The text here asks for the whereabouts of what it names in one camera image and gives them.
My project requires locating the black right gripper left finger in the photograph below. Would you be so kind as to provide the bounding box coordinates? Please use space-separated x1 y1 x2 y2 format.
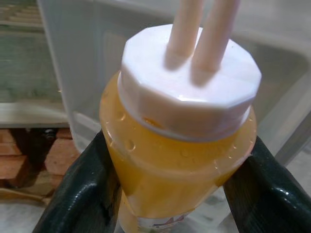
31 125 122 233

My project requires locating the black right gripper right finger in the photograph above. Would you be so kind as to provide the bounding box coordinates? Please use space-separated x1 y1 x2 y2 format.
223 137 311 233

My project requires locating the orange juice bottle white cap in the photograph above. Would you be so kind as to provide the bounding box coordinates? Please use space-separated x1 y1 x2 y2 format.
99 0 263 233

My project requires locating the white fridge door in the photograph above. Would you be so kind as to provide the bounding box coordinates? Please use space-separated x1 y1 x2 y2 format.
36 0 311 170

